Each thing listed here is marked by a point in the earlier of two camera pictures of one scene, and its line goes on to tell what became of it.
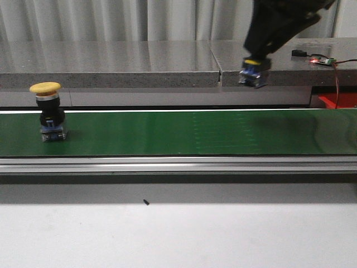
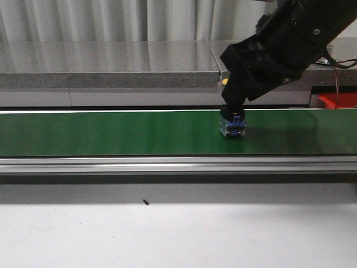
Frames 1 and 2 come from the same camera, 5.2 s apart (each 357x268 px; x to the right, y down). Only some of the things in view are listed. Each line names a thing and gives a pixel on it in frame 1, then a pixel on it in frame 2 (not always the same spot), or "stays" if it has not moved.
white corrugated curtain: (149, 20) stays
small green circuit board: (326, 61) stays
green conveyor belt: (272, 132) stays
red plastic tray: (346, 100) stays
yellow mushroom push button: (52, 116) to (235, 127)
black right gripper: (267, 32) to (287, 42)
